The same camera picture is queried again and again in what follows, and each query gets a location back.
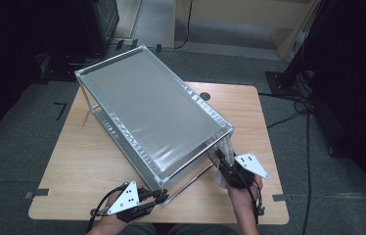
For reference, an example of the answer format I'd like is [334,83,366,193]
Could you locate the black floor base plate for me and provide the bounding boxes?
[39,53,86,83]

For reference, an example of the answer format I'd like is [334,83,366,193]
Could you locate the person's legs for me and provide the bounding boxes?
[145,223,241,235]

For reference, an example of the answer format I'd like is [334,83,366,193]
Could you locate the black floor cable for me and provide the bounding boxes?
[258,92,314,235]

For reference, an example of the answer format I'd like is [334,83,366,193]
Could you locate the black metal stand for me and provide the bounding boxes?
[264,0,334,98]

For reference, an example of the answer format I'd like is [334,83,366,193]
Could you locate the grey floor cable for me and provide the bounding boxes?
[66,53,105,67]

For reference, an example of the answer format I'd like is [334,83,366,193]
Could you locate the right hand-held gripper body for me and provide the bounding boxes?
[218,153,270,190]

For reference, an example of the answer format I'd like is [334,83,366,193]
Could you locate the black hanging cable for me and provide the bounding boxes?
[174,0,194,51]

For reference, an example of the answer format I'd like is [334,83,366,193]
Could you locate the right hand-held gripper cable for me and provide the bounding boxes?
[236,169,267,226]

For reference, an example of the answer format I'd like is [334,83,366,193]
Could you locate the silver metal shelf rack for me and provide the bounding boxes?
[73,44,236,208]

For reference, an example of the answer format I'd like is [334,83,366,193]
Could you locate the person's right hand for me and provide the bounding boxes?
[226,174,264,213]

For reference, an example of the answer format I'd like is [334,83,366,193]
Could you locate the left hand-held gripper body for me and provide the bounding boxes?
[90,180,155,225]

